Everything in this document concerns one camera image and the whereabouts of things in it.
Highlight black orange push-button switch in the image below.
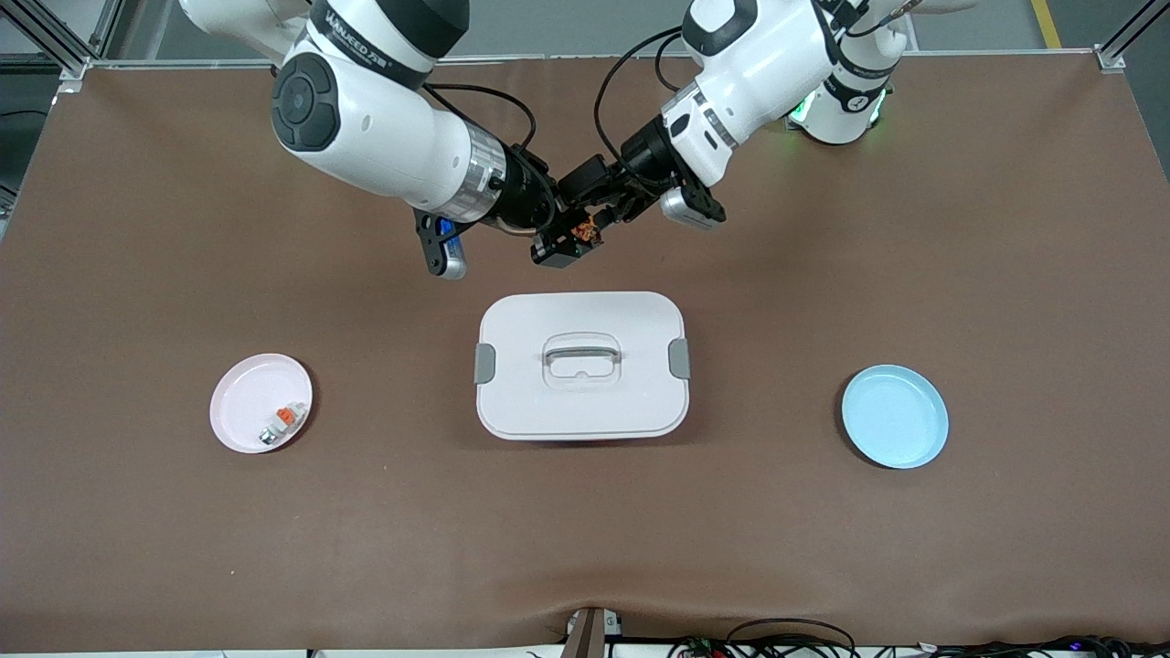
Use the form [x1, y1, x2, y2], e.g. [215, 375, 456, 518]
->
[565, 215, 606, 255]

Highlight white lidded storage box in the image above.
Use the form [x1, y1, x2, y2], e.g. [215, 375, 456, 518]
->
[473, 291, 693, 442]

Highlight brown table mat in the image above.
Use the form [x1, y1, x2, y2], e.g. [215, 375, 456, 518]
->
[0, 53, 1170, 654]

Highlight light blue round plate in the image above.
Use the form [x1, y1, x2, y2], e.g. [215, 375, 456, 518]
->
[841, 364, 950, 471]

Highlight pink round plate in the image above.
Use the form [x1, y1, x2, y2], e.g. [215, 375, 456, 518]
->
[209, 353, 314, 455]

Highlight silver orange switch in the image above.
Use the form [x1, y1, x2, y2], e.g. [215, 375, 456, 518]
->
[258, 402, 306, 446]

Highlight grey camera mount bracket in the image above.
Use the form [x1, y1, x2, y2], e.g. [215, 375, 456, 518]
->
[560, 606, 624, 658]

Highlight black looped cable bundle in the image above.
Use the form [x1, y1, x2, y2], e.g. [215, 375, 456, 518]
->
[672, 618, 860, 658]

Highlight aluminium frame post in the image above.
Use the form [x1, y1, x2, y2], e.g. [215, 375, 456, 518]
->
[0, 0, 124, 92]
[1092, 0, 1170, 72]

